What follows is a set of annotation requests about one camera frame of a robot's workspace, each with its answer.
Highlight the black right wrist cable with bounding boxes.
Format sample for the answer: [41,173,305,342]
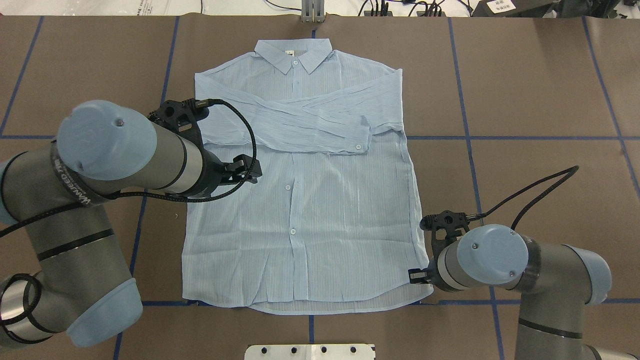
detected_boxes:
[465,165,580,232]

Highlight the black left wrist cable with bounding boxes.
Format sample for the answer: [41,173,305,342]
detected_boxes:
[0,98,259,238]

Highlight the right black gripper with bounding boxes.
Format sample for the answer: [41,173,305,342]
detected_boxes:
[407,257,442,290]

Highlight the white pedestal column with base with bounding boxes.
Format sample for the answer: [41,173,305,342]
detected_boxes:
[244,343,377,360]

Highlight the aluminium frame post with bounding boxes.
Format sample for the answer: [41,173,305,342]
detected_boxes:
[300,0,326,23]

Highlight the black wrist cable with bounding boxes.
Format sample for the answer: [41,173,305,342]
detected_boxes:
[0,98,259,238]
[465,165,580,232]

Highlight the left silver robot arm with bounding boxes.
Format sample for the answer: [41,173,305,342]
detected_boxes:
[1,98,262,353]

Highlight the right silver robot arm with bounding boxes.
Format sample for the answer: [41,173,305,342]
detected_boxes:
[407,224,639,360]

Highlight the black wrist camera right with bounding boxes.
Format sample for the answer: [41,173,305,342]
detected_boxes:
[419,210,475,258]

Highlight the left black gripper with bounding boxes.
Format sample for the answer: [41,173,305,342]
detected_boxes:
[198,150,263,198]

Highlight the light blue button-up shirt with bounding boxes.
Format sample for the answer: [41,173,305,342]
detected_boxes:
[182,38,434,315]

